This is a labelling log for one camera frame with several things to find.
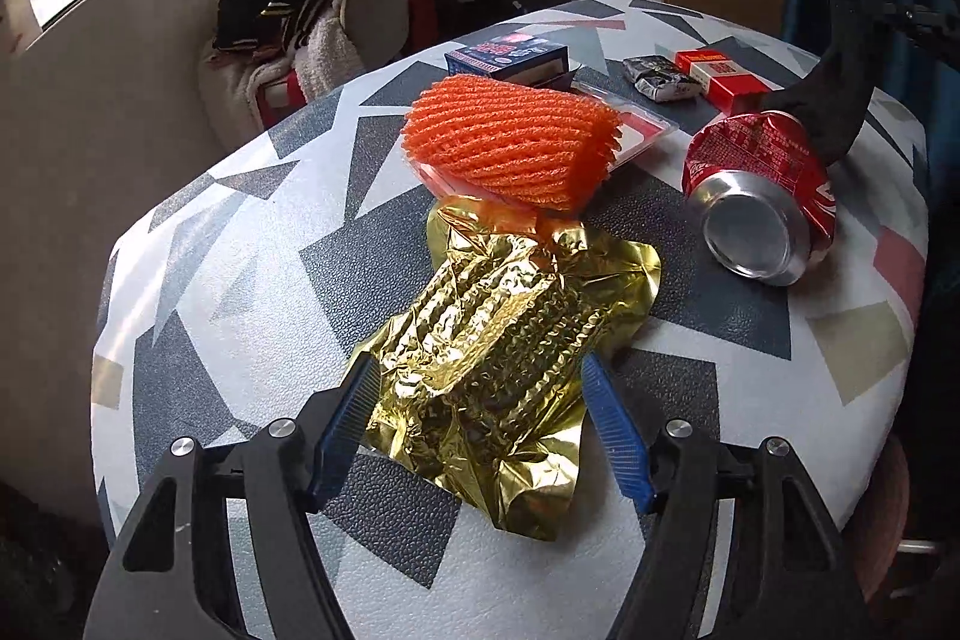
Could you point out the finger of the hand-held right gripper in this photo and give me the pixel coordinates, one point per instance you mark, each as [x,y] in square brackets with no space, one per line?
[844,100]

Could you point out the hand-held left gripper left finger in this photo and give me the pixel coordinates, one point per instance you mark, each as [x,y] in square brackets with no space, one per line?
[345,419]

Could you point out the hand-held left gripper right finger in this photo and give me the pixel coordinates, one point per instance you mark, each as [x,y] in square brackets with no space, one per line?
[615,430]

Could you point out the crushed red drink can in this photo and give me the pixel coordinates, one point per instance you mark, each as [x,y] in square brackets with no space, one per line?
[757,160]

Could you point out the red cigarette pack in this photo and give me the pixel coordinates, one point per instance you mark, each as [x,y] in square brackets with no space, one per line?
[720,75]

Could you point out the gold foil wrapper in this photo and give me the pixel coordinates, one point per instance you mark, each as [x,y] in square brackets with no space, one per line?
[480,355]

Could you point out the black silver wrapper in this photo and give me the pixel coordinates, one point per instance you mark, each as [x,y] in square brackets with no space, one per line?
[660,78]

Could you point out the clear plastic tray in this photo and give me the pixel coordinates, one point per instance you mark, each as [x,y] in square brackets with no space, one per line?
[643,130]

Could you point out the brown round bin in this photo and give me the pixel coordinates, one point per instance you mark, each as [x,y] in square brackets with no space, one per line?
[885,520]

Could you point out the orange foam net sleeve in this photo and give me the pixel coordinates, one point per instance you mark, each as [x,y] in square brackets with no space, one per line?
[510,138]

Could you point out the blue cardboard box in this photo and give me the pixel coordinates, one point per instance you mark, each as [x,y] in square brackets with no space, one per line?
[510,53]

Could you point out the geometric patterned tablecloth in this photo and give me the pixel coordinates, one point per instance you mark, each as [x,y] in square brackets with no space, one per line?
[225,280]

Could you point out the beige armchair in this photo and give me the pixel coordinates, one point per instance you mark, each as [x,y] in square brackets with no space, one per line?
[375,10]

